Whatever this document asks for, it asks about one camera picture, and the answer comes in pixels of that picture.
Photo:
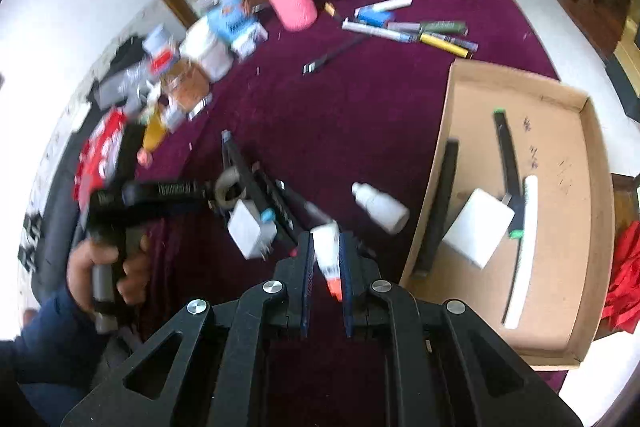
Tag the small blue and white box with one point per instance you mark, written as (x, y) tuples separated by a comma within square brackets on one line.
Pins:
[(250, 39)]

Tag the shallow cardboard box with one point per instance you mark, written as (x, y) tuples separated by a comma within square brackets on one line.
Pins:
[(560, 207)]

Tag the red and white package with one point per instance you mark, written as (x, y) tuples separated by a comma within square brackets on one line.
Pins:
[(100, 152)]

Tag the black marker with blue cap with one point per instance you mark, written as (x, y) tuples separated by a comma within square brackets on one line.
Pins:
[(267, 214)]

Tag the white glue tube orange cap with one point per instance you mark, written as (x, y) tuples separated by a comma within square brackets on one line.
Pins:
[(325, 247)]

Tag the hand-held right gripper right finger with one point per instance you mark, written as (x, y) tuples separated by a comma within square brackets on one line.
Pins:
[(347, 287)]

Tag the long black flat bar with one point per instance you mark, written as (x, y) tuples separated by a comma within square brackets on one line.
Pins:
[(442, 197)]

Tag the flat white box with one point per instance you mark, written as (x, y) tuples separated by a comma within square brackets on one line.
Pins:
[(477, 227)]

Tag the person's left forearm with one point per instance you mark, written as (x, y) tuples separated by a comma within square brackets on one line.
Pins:
[(45, 347)]

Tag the person's left hand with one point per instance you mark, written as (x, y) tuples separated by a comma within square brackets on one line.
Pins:
[(80, 272)]

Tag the red cloth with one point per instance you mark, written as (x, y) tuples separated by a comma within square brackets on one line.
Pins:
[(625, 277)]

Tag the small white plastic bottle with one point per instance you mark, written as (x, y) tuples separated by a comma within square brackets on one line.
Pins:
[(385, 209)]

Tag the black pen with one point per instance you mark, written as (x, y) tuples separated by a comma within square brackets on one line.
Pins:
[(330, 55)]

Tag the yellow marker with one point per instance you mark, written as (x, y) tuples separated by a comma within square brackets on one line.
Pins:
[(445, 43)]

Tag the white round can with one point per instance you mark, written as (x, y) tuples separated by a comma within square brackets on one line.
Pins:
[(210, 47)]

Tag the black cloth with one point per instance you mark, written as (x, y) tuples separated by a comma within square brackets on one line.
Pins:
[(127, 52)]

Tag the small white labelled box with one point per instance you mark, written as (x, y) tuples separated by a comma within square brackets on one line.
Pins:
[(175, 117)]

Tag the white charger plug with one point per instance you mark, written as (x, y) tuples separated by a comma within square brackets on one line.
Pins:
[(247, 229)]

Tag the dark green marker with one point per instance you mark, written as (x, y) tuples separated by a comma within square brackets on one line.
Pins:
[(445, 27)]

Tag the white marker in tray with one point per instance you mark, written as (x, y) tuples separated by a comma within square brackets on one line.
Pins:
[(525, 247)]

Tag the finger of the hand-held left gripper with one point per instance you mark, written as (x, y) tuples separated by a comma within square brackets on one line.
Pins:
[(185, 207), (175, 191)]

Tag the black and silver paint marker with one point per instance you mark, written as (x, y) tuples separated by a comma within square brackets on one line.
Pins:
[(200, 107)]

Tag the grey marker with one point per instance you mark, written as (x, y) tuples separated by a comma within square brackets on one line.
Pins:
[(405, 27)]

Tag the long white silver pen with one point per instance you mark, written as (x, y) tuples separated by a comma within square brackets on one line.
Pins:
[(370, 29)]

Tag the red and white box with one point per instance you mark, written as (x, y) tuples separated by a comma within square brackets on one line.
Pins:
[(162, 64)]

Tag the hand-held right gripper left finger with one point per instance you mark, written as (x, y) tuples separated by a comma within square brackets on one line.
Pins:
[(306, 287)]

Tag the black marker with green caps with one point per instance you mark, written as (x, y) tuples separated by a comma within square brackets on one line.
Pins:
[(507, 162)]

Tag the blue and white carton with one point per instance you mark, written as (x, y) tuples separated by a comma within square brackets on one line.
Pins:
[(227, 19)]

